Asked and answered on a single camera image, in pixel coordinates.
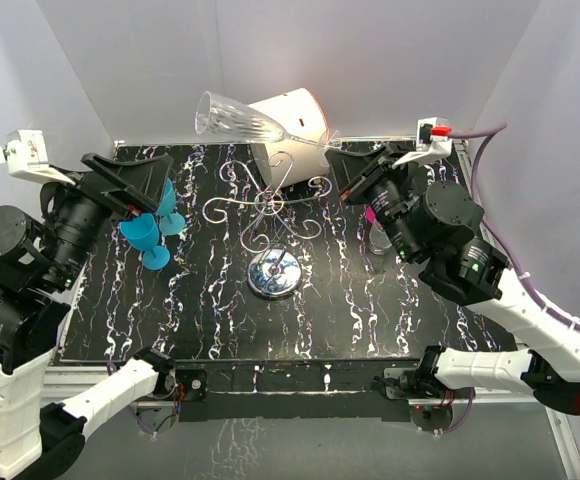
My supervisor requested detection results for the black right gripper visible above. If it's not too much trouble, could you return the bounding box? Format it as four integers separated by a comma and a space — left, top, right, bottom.
327, 144, 422, 265

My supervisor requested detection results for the blue wine glass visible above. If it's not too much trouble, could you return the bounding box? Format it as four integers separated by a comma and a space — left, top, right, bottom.
156, 179, 186, 236
119, 213, 171, 271

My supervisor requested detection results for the clear ribbed tumbler glass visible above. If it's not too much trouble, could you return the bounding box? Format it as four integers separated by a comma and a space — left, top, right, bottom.
369, 222, 392, 255

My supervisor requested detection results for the clear fluted champagne glass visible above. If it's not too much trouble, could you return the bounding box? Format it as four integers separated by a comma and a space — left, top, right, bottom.
194, 91, 342, 151

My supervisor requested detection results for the pink wine glass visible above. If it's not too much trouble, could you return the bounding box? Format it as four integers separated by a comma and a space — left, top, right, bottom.
365, 206, 377, 224

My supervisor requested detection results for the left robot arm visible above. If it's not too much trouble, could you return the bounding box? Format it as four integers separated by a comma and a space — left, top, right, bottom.
0, 153, 177, 479

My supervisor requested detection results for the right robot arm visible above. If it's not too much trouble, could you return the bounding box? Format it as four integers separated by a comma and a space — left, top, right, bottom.
325, 145, 580, 416

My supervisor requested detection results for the chrome wine glass rack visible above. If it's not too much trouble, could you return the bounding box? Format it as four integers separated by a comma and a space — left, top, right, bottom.
202, 160, 333, 301

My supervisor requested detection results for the white round box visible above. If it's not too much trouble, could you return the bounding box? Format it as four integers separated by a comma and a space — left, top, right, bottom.
247, 87, 331, 187

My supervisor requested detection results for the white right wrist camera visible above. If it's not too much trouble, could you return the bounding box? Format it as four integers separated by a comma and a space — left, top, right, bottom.
391, 117, 453, 169

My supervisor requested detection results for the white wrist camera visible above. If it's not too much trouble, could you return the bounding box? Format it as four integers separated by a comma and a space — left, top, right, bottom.
0, 130, 75, 185
391, 117, 453, 169

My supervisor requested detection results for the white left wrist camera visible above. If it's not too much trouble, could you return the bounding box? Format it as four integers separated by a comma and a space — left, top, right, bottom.
0, 130, 75, 185

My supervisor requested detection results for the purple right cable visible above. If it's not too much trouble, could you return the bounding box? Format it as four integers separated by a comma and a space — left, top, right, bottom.
419, 122, 580, 436

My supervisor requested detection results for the aluminium table frame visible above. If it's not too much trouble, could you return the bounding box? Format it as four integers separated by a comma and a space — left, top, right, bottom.
4, 132, 580, 480

